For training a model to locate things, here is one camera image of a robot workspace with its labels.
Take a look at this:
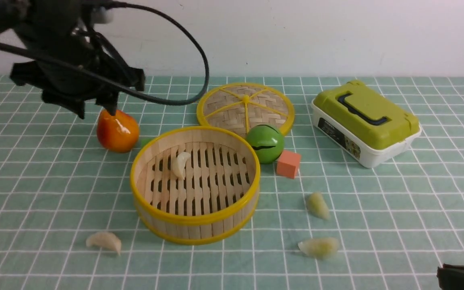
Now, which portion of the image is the pale green dumpling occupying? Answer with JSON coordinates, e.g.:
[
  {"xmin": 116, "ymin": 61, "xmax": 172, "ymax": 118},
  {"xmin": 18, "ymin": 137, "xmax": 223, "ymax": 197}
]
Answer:
[
  {"xmin": 298, "ymin": 237, "xmax": 340, "ymax": 259},
  {"xmin": 306, "ymin": 192, "xmax": 330, "ymax": 220}
]

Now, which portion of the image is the white dumpling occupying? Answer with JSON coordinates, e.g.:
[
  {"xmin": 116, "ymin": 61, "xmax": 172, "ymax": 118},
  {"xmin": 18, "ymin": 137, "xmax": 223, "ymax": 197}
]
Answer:
[
  {"xmin": 85, "ymin": 231, "xmax": 122, "ymax": 256},
  {"xmin": 171, "ymin": 151, "xmax": 191, "ymax": 180}
]

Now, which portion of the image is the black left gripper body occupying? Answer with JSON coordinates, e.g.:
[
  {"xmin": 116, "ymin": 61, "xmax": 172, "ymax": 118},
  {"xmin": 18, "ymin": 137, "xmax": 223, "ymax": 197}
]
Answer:
[{"xmin": 10, "ymin": 24, "xmax": 145, "ymax": 119}]

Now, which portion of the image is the black cable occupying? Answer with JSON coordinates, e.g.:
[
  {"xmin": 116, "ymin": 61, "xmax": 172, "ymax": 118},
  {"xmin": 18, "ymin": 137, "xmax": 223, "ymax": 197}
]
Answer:
[{"xmin": 0, "ymin": 0, "xmax": 210, "ymax": 107}]

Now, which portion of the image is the green lidded plastic box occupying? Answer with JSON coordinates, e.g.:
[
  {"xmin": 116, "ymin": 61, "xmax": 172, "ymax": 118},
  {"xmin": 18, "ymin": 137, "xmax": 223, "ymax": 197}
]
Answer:
[{"xmin": 311, "ymin": 79, "xmax": 422, "ymax": 168}]

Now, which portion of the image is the bamboo steamer tray yellow rim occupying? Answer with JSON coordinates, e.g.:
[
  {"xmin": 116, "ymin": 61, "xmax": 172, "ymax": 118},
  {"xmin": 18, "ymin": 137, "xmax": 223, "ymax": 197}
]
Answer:
[{"xmin": 130, "ymin": 126, "xmax": 261, "ymax": 245}]

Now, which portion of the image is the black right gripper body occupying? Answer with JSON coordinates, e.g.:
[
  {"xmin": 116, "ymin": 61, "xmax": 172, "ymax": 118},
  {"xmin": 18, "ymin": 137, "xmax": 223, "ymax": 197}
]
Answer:
[{"xmin": 437, "ymin": 264, "xmax": 464, "ymax": 290}]

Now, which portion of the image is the orange plastic pear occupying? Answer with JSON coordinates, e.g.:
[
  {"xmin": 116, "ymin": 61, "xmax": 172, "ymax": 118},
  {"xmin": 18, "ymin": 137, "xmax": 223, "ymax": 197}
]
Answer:
[{"xmin": 96, "ymin": 109, "xmax": 140, "ymax": 153}]

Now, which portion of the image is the green ball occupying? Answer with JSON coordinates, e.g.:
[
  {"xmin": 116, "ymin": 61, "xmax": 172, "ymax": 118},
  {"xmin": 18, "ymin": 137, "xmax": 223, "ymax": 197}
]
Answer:
[{"xmin": 246, "ymin": 124, "xmax": 285, "ymax": 164}]

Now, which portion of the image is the orange foam cube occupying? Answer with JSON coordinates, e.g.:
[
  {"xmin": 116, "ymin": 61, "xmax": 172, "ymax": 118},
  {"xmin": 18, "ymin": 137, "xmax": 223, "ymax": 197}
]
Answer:
[{"xmin": 276, "ymin": 150, "xmax": 301, "ymax": 179}]

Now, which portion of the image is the bamboo steamer lid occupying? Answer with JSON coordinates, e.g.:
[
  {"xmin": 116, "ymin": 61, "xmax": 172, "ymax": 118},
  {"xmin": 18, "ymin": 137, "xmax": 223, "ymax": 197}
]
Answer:
[{"xmin": 196, "ymin": 83, "xmax": 295, "ymax": 137}]

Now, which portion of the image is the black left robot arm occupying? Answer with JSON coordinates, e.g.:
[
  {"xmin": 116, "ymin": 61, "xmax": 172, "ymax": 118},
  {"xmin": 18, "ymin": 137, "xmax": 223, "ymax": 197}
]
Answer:
[{"xmin": 0, "ymin": 0, "xmax": 145, "ymax": 119}]

